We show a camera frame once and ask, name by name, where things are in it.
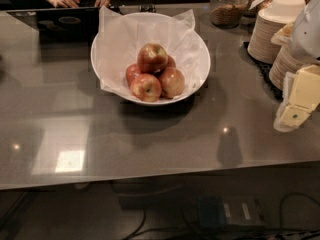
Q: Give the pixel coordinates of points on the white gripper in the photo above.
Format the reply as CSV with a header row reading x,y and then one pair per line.
x,y
308,34

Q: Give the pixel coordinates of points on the red apple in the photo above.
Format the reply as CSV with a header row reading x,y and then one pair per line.
x,y
171,62
151,58
146,88
132,72
172,81

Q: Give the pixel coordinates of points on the front paper bowl stack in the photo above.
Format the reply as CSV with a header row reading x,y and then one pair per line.
x,y
284,62

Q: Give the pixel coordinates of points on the paper bowl stack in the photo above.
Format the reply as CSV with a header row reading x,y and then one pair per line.
x,y
284,62
269,20

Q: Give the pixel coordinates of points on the back paper bowl stack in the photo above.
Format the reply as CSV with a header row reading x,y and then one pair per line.
x,y
269,20

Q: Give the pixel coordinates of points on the white bowl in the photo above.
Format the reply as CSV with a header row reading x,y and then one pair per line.
x,y
106,74

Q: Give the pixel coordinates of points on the person's left hand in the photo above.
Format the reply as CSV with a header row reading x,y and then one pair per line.
x,y
101,3

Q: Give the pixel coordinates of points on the person's right hand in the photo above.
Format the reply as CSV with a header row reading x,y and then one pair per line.
x,y
65,3

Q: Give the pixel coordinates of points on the black rubber mat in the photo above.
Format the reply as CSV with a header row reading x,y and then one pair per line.
x,y
264,70

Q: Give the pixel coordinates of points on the glass jar with cereal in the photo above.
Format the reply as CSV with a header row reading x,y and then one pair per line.
x,y
227,13

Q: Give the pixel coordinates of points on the small dark object on counter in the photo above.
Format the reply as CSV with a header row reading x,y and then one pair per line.
x,y
149,8

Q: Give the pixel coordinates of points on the grey box under table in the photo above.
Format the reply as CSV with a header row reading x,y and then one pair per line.
x,y
229,211

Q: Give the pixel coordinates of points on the white paper liner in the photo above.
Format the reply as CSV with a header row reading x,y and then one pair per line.
x,y
120,44

